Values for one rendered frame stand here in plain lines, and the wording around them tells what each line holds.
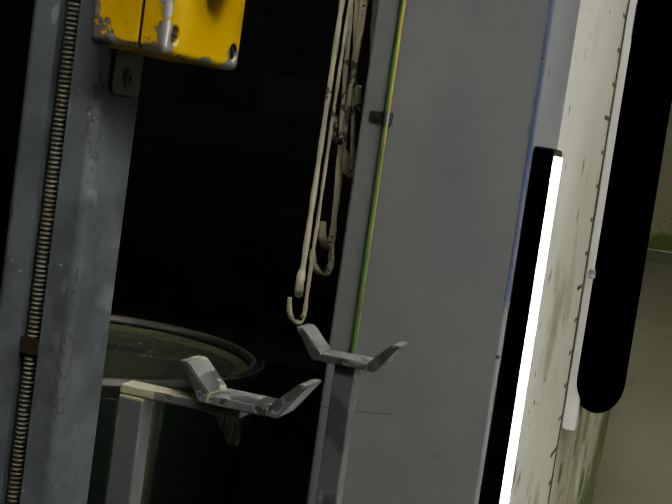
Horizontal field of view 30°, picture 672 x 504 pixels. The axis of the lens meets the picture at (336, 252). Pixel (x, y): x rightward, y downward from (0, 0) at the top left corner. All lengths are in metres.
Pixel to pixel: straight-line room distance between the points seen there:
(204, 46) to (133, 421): 0.25
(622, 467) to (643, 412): 0.14
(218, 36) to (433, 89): 0.45
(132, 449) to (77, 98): 0.24
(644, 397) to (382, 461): 1.70
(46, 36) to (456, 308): 0.57
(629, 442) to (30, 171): 2.21
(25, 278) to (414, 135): 0.53
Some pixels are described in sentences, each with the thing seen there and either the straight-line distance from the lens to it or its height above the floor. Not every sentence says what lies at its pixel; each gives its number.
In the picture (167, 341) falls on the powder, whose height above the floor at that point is 0.86.
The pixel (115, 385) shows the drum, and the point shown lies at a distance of 1.77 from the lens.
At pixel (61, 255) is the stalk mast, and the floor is 1.15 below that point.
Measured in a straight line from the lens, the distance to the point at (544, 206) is 1.26.
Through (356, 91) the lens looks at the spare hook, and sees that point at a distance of 1.36.
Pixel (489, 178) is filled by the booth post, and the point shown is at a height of 1.24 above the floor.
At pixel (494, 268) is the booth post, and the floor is 1.15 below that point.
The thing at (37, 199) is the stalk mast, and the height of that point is 1.19.
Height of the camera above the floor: 1.25
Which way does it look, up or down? 5 degrees down
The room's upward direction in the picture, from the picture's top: 8 degrees clockwise
